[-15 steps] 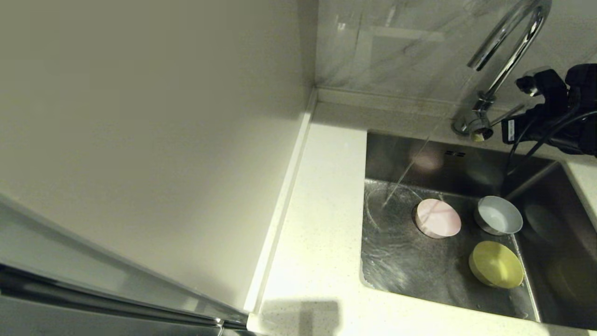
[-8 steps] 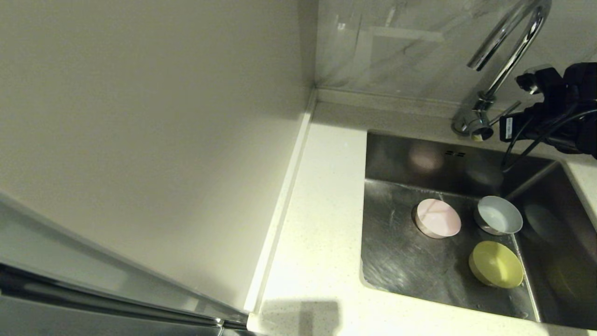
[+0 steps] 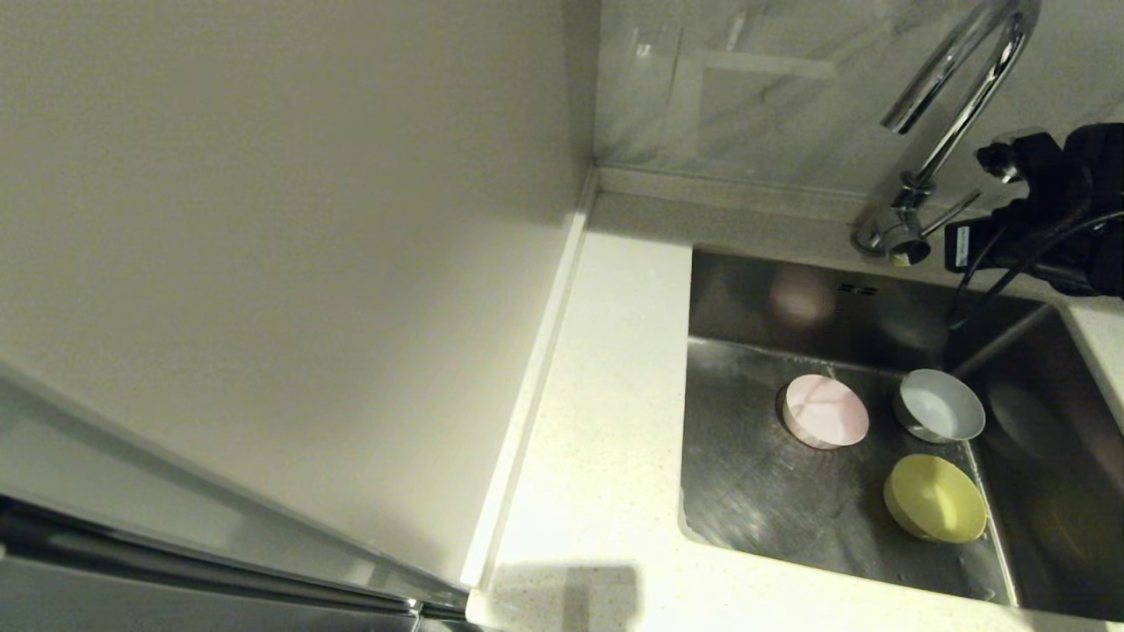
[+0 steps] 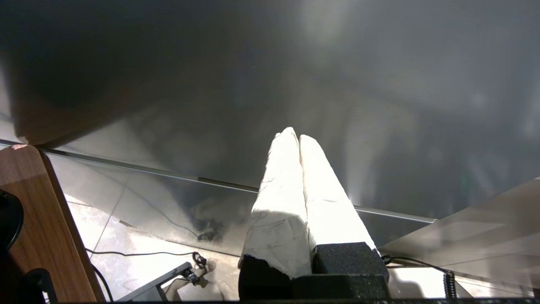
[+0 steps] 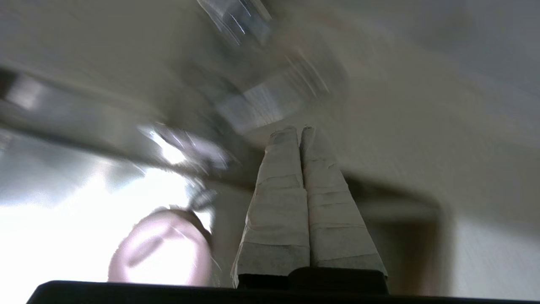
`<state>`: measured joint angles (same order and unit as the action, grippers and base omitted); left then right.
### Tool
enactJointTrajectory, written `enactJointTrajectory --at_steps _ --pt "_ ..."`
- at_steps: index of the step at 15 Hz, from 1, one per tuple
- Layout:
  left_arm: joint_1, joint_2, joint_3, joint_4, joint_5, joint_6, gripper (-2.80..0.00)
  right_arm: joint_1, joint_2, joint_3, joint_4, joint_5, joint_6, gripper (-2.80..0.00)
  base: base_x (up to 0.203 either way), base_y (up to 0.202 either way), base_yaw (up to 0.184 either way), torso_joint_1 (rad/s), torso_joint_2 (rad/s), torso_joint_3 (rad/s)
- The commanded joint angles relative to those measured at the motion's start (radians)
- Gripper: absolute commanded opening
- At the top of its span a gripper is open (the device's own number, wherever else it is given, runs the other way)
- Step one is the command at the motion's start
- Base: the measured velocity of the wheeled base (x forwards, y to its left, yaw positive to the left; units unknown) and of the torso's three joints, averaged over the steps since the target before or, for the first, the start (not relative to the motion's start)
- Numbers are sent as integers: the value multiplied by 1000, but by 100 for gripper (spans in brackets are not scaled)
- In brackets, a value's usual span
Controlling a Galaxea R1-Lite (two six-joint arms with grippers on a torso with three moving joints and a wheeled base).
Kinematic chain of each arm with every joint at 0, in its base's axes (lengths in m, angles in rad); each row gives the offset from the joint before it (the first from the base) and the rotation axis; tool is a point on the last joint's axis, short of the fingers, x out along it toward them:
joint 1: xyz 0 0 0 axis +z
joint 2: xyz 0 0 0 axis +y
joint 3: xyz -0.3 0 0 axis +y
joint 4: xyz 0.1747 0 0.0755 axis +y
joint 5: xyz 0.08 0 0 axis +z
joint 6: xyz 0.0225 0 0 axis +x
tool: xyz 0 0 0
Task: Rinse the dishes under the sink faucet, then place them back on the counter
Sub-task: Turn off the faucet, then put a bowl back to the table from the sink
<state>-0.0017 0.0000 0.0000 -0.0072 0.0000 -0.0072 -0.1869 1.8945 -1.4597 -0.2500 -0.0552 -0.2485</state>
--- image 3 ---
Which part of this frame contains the chrome faucet lever handle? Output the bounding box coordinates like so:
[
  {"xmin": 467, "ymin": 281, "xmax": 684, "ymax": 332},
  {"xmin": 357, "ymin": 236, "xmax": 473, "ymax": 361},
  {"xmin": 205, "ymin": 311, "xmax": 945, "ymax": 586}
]
[{"xmin": 922, "ymin": 190, "xmax": 983, "ymax": 238}]

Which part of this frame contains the grey-blue plastic bowl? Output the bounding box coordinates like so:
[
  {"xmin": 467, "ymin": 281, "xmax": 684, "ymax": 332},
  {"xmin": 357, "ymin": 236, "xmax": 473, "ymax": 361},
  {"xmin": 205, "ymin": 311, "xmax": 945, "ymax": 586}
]
[{"xmin": 893, "ymin": 368, "xmax": 986, "ymax": 444}]

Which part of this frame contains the pink plastic bowl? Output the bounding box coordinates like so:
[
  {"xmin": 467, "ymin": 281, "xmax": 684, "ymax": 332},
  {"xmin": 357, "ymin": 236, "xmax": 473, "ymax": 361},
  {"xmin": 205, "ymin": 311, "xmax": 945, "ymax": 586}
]
[{"xmin": 782, "ymin": 373, "xmax": 870, "ymax": 450}]

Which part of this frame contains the yellow plastic bowl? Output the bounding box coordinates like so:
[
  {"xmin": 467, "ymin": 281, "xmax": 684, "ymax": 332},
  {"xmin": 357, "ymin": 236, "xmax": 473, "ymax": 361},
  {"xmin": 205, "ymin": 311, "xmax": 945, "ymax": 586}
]
[{"xmin": 883, "ymin": 452, "xmax": 989, "ymax": 544}]

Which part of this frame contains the stainless steel sink basin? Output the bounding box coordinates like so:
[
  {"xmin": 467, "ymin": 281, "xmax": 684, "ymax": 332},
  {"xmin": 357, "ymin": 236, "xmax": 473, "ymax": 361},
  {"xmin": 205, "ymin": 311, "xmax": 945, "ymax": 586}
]
[{"xmin": 676, "ymin": 246, "xmax": 1124, "ymax": 622}]

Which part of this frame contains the chrome gooseneck faucet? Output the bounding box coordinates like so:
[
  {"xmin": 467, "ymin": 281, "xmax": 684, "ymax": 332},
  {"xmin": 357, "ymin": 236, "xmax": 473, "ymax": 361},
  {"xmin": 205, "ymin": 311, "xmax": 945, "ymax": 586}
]
[{"xmin": 852, "ymin": 0, "xmax": 1041, "ymax": 267}]

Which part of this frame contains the white tall cabinet side panel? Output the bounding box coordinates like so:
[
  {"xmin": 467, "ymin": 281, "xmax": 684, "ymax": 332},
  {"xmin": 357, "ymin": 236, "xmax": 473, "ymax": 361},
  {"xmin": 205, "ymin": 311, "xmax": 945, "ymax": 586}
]
[{"xmin": 0, "ymin": 0, "xmax": 600, "ymax": 587}]

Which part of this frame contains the dark metal door trim bar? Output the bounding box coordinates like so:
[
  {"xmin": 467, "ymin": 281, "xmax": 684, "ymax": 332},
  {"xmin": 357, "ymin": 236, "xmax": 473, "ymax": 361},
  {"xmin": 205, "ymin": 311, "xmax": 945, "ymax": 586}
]
[{"xmin": 0, "ymin": 496, "xmax": 471, "ymax": 622}]

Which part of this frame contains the grey appliance door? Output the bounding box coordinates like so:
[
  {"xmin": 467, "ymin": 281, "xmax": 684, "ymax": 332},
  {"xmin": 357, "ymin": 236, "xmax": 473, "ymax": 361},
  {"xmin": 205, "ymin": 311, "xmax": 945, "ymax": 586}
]
[{"xmin": 0, "ymin": 355, "xmax": 471, "ymax": 611}]

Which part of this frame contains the glossy grey door panel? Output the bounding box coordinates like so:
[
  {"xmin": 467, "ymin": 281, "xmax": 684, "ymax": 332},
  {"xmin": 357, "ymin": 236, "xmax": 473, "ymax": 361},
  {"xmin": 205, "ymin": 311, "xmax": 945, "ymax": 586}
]
[{"xmin": 0, "ymin": 557, "xmax": 414, "ymax": 632}]

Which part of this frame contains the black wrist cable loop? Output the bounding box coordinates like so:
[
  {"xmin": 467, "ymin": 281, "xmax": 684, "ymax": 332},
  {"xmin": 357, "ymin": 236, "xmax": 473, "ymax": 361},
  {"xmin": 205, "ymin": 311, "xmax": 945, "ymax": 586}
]
[{"xmin": 947, "ymin": 211, "xmax": 1124, "ymax": 330}]

